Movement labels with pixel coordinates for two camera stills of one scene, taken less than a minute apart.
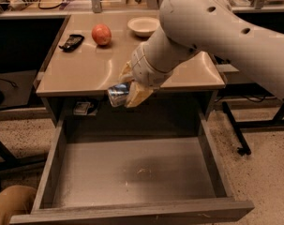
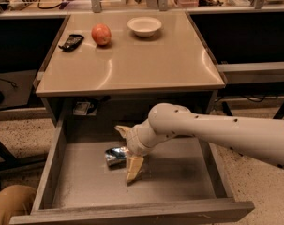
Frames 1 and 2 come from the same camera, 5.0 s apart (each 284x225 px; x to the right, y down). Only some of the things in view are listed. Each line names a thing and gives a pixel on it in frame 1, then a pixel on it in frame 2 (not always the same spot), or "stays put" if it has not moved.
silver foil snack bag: (118, 94) to (116, 157)
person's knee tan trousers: (13, 200) stays put
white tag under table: (82, 108) stays put
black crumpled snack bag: (72, 43) stays put
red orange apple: (101, 34) stays put
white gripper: (145, 68) to (134, 142)
